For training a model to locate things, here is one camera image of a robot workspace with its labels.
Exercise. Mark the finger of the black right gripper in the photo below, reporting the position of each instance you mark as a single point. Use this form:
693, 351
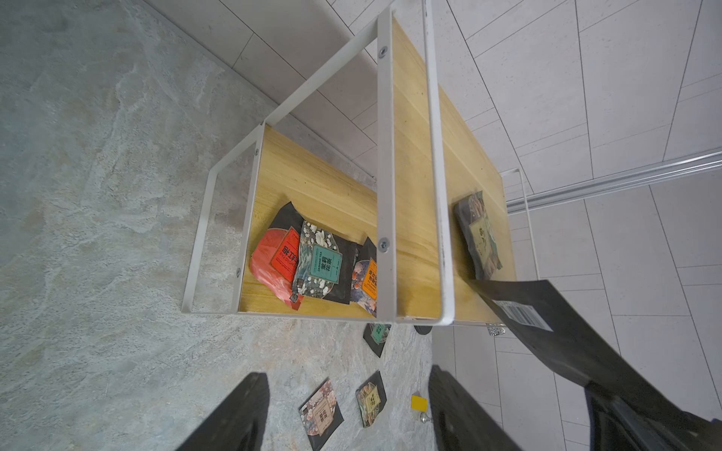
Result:
614, 425

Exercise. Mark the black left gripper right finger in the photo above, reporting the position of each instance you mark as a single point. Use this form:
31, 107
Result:
460, 423

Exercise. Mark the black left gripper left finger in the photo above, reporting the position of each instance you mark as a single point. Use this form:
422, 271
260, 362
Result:
238, 422

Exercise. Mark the yellow olive tea bag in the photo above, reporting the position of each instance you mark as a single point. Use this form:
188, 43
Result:
371, 399

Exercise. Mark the green label top tea bag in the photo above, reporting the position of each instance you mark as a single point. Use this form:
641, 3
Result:
375, 335

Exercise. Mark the orange label black tea bag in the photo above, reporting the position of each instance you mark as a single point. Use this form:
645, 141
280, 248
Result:
542, 319

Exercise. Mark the red tea bag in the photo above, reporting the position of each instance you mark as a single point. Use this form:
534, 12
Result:
275, 260

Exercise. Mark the orange label lower tea bag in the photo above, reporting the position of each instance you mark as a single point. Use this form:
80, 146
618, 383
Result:
364, 277

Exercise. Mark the green label floral tea bag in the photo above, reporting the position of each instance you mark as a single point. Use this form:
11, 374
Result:
325, 265

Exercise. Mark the beige label tea bag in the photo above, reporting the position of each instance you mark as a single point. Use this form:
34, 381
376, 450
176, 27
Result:
475, 224

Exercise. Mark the yellow tag on floor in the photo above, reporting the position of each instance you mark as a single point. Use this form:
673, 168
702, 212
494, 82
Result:
419, 404

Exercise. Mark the white frame wooden shelf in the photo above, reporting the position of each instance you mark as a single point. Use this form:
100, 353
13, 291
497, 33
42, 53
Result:
427, 161

